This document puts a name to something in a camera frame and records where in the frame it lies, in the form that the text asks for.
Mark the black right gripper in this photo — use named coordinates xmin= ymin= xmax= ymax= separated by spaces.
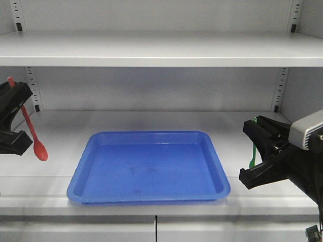
xmin=239 ymin=115 xmax=322 ymax=217

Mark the green plastic spoon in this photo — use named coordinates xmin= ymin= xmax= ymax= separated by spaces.
xmin=248 ymin=116 xmax=258 ymax=169

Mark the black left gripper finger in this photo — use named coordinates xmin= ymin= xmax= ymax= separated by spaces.
xmin=1 ymin=82 xmax=32 ymax=129

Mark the grey cabinet shelf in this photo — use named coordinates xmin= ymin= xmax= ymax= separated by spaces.
xmin=1 ymin=31 xmax=322 ymax=67

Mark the blue plastic tray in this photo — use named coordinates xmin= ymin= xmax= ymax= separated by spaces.
xmin=67 ymin=131 xmax=231 ymax=204

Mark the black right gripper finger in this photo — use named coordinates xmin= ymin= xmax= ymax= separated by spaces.
xmin=1 ymin=130 xmax=33 ymax=155

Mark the red plastic spoon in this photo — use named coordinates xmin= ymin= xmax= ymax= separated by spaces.
xmin=7 ymin=76 xmax=48 ymax=162

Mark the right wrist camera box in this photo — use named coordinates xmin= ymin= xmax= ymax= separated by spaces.
xmin=288 ymin=110 xmax=322 ymax=150

